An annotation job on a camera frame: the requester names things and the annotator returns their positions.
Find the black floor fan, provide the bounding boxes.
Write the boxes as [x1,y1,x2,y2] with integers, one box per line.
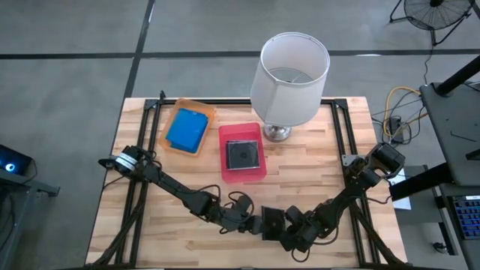
[388,0,476,47]

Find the white shade table lamp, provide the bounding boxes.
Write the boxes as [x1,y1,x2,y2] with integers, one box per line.
[250,31,332,143]

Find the glossy black jewel case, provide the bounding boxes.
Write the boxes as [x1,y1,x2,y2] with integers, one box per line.
[225,139,261,171]

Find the grey jewel case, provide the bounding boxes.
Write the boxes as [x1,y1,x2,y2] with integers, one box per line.
[261,205,287,242]

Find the pink translucent plastic bin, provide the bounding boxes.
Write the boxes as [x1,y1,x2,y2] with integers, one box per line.
[218,121,269,184]

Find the grey metal cart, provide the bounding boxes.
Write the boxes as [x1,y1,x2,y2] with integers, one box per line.
[419,82,480,187]

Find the black stand pole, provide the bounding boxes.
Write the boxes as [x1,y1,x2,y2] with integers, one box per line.
[436,55,480,97]

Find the blue plastic disc case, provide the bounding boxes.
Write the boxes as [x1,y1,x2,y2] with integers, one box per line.
[165,107,209,154]

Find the white paper sheet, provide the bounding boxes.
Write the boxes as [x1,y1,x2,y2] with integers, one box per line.
[388,168,413,211]

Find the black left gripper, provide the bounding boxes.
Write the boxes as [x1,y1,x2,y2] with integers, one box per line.
[219,211,266,236]

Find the black side desk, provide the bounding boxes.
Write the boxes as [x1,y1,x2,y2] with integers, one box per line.
[389,163,480,270]

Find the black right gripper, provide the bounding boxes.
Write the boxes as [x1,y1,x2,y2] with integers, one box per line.
[277,215,323,252]

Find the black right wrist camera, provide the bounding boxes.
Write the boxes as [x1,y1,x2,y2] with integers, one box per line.
[284,205,305,225]

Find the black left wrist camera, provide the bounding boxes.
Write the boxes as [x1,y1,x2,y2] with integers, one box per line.
[230,193,254,215]

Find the grey metal shelf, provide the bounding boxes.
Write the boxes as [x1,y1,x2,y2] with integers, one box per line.
[0,168,61,270]

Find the black aluminium table frame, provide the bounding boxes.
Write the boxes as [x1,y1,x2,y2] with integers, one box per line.
[88,89,408,269]

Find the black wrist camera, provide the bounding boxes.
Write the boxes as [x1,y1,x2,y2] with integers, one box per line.
[284,205,305,225]
[230,193,254,215]

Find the backlit computer keyboard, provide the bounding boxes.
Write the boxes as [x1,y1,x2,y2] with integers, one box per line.
[451,194,480,241]

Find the yellow cable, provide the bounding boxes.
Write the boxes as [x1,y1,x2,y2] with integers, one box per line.
[382,85,423,136]

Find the orange translucent plastic bin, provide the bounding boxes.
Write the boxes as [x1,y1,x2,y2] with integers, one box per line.
[157,97,218,158]

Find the black device blue light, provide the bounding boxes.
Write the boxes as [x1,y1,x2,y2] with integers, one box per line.
[0,144,33,176]

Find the black power strip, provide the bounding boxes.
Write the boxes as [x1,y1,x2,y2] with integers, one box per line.
[388,115,404,143]

